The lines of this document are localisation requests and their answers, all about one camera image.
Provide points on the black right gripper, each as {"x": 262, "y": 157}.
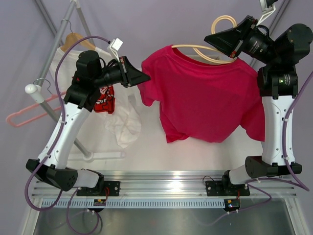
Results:
{"x": 233, "y": 41}

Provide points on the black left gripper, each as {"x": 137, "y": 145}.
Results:
{"x": 130, "y": 75}

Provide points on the light wooden hanger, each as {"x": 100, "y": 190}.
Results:
{"x": 196, "y": 48}

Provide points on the red t shirt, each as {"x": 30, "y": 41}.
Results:
{"x": 200, "y": 100}

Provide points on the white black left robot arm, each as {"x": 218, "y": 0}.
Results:
{"x": 51, "y": 165}

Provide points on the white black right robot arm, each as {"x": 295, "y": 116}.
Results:
{"x": 278, "y": 85}

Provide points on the white printed t shirt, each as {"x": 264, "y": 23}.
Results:
{"x": 114, "y": 123}

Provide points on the brown wooden hanger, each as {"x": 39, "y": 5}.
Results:
{"x": 72, "y": 38}

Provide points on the metal clothes rack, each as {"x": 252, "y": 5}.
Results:
{"x": 63, "y": 145}

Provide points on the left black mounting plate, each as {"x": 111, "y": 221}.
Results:
{"x": 108, "y": 188}

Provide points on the black mounting plate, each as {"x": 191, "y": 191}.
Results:
{"x": 108, "y": 188}
{"x": 218, "y": 188}

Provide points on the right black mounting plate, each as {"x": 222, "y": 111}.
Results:
{"x": 218, "y": 188}

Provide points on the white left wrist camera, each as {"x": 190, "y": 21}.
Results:
{"x": 114, "y": 47}

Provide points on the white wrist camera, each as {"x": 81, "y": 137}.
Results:
{"x": 114, "y": 47}
{"x": 267, "y": 8}

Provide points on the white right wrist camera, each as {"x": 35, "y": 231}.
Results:
{"x": 267, "y": 8}

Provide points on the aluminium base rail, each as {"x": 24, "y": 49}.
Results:
{"x": 167, "y": 184}

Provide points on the white slotted cable duct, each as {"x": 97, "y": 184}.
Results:
{"x": 148, "y": 203}

